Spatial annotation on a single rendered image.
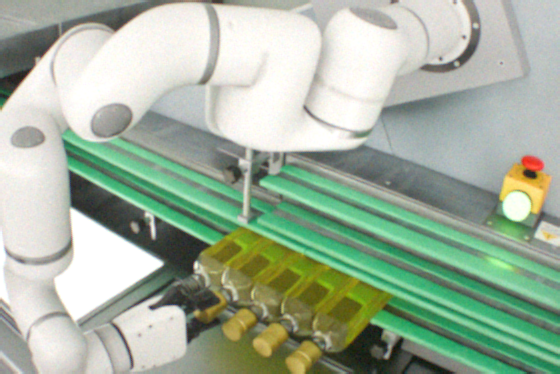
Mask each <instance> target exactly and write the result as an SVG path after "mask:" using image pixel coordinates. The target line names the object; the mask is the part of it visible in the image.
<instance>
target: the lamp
mask: <svg viewBox="0 0 560 374"><path fill-rule="evenodd" d="M531 208H532V201H531V199H530V197H529V195H528V194H527V193H526V192H524V191H522V190H513V191H512V192H510V193H509V194H508V195H507V197H506V200H505V202H504V211H505V215H506V216H508V217H510V218H511V219H513V220H522V219H523V218H525V217H526V216H527V215H528V213H529V211H530V210H531Z"/></svg>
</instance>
